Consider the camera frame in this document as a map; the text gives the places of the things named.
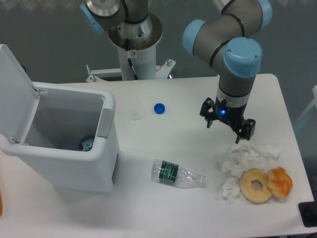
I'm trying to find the large crumpled white tissue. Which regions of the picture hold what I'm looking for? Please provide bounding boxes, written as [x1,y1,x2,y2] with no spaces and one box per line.
[221,140,282,178]

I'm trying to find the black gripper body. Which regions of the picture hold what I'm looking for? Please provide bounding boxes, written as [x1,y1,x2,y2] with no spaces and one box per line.
[213,95,246,130]

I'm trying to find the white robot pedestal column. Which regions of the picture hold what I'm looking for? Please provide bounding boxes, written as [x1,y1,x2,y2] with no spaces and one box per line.
[108,12,162,80]

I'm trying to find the white metal base frame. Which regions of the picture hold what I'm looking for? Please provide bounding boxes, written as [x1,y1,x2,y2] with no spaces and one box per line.
[86,59,176,82]

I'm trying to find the white trash can body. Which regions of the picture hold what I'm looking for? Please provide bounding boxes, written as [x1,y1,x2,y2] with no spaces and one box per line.
[0,82,119,192]

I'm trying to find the white trash can lid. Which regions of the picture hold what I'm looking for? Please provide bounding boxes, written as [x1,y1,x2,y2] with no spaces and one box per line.
[0,44,40,143]

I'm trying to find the plain ring donut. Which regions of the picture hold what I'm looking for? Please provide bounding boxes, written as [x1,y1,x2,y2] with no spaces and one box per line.
[239,169,272,204]

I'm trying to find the white frame at right edge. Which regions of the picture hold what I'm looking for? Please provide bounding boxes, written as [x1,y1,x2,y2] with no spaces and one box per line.
[293,85,317,134]

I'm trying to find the bottle inside trash can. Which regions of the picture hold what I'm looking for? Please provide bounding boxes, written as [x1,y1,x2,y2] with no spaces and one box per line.
[79,135,94,152]

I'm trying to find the black cable on pedestal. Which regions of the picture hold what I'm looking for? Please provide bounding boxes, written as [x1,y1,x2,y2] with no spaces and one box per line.
[124,38,139,81]

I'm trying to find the white bottle cap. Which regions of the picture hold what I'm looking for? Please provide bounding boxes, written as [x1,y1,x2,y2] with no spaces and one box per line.
[131,112,141,120]

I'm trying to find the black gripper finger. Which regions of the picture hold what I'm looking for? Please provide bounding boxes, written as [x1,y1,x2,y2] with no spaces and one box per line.
[200,98,217,128]
[231,119,256,144]

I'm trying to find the black device at corner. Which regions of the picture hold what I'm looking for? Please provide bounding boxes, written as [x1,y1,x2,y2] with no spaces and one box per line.
[298,201,317,228]

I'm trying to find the orange object at left edge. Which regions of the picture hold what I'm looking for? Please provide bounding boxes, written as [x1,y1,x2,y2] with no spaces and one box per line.
[0,158,4,217]

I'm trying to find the small crumpled white tissue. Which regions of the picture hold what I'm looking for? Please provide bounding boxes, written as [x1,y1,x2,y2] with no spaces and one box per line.
[221,178,240,204]

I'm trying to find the orange twisted bread roll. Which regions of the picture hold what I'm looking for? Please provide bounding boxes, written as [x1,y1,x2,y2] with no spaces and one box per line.
[267,167,293,199]

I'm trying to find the clear green-label plastic bottle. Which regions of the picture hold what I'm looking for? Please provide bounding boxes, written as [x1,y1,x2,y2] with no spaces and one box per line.
[151,159,207,189]

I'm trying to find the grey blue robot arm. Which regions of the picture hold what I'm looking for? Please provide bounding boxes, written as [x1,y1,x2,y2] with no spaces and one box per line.
[80,0,272,140]

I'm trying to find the blue bottle cap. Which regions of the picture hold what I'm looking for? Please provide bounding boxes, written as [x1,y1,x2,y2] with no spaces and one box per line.
[154,103,165,115]

